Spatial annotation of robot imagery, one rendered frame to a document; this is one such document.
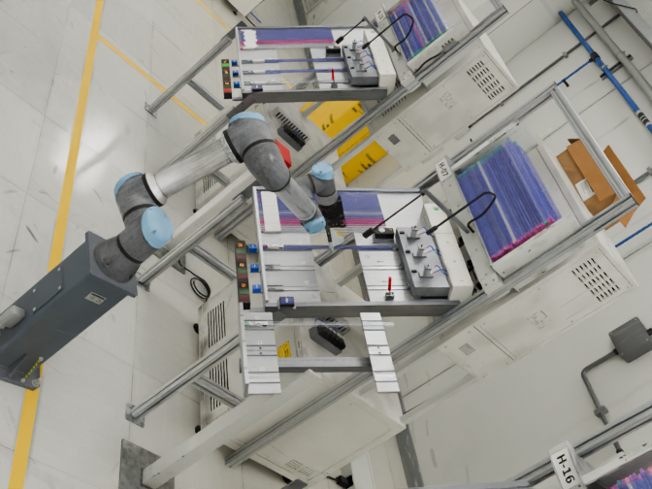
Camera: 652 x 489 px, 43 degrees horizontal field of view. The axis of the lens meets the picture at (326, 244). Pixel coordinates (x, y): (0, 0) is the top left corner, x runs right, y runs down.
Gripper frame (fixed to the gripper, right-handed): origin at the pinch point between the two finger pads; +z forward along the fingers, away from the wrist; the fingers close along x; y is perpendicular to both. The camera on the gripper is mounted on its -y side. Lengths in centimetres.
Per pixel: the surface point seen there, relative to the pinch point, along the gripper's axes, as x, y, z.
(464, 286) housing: -30, 44, 7
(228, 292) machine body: 33, -48, 47
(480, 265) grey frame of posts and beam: -25, 52, 3
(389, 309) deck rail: -32.1, 16.5, 8.8
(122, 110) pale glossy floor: 163, -96, 21
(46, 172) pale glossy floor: 70, -115, -9
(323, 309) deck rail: -32.1, -6.7, 2.3
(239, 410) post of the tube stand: -60, -41, 14
